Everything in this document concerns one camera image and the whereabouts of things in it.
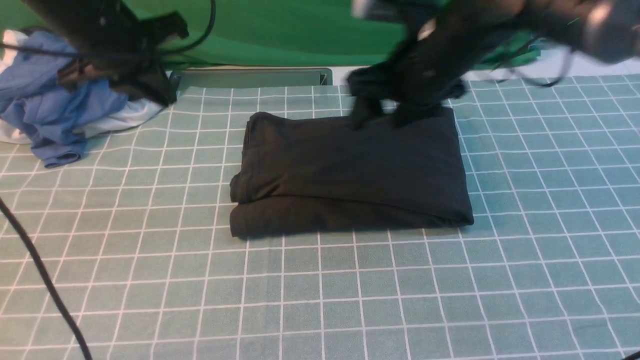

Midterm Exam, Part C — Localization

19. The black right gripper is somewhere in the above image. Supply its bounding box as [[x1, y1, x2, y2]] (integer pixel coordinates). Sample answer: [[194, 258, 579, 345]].
[[347, 0, 525, 130]]

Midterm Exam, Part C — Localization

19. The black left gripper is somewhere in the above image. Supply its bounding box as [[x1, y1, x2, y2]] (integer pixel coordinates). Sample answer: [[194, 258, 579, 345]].
[[56, 0, 179, 107]]

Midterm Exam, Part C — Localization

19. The dark gray long-sleeve shirt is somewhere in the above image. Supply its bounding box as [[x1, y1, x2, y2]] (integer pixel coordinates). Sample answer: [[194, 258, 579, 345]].
[[230, 107, 474, 239]]

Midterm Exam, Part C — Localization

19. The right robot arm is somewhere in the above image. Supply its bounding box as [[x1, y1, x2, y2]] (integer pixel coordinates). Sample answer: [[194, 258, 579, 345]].
[[347, 0, 639, 129]]

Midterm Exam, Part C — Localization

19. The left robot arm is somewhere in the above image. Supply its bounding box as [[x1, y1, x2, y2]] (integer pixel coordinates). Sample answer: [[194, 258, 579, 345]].
[[25, 0, 189, 107]]

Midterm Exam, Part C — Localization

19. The white crumpled garment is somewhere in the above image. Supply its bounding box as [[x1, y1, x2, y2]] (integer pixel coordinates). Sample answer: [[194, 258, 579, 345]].
[[0, 29, 163, 145]]

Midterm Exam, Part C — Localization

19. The blue crumpled garment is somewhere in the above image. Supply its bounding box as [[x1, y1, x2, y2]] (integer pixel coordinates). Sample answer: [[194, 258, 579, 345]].
[[0, 51, 130, 168]]

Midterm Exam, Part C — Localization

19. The green backdrop cloth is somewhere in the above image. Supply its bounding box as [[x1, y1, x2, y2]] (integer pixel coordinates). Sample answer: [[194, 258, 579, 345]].
[[0, 0, 543, 71]]

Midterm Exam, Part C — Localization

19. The green checkered table mat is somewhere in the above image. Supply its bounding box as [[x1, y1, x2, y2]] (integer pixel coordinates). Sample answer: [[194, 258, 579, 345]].
[[0, 74, 640, 360]]

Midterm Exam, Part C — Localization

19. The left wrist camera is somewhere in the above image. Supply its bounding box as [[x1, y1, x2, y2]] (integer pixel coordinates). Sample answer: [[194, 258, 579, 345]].
[[140, 11, 190, 46]]

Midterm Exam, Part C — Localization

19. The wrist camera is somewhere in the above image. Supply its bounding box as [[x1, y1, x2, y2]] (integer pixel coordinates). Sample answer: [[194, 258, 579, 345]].
[[350, 0, 441, 23], [140, 11, 190, 46]]

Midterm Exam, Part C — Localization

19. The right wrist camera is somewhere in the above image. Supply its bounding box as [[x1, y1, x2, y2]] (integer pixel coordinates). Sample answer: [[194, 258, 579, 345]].
[[350, 0, 441, 23]]

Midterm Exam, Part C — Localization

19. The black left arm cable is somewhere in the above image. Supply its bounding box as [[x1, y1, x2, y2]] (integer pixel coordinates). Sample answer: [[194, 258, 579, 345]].
[[0, 0, 217, 360]]

